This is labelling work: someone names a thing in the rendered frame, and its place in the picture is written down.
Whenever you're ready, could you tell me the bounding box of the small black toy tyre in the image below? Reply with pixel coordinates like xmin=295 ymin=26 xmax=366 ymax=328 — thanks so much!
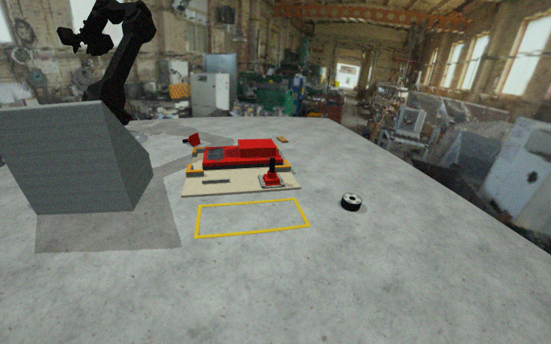
xmin=340 ymin=192 xmax=362 ymax=212

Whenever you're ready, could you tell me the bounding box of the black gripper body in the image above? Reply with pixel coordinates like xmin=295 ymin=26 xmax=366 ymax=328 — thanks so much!
xmin=57 ymin=20 xmax=114 ymax=49

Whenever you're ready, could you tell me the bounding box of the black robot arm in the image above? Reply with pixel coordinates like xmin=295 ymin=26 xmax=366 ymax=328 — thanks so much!
xmin=82 ymin=0 xmax=156 ymax=126

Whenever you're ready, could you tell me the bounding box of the yellow rectangular outline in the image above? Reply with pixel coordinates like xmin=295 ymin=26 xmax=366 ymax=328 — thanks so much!
xmin=194 ymin=198 xmax=310 ymax=239

